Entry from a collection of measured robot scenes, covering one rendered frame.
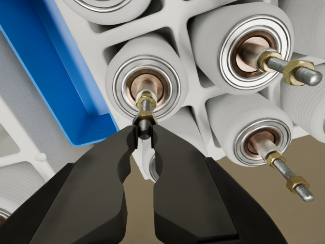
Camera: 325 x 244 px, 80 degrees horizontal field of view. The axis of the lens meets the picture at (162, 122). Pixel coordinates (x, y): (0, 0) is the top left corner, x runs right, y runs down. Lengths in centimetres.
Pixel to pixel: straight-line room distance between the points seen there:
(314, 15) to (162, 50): 16
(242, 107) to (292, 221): 76
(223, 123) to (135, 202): 51
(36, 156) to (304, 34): 43
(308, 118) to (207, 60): 17
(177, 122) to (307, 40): 18
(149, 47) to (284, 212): 83
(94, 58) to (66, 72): 22
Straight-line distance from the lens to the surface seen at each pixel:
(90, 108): 52
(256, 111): 27
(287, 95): 36
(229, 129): 27
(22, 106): 40
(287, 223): 100
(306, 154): 76
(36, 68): 42
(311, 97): 33
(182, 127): 28
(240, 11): 23
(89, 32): 29
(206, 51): 23
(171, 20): 28
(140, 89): 19
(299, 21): 30
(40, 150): 40
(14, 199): 40
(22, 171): 43
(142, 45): 22
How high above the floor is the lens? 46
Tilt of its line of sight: 61 degrees down
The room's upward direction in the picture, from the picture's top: 174 degrees clockwise
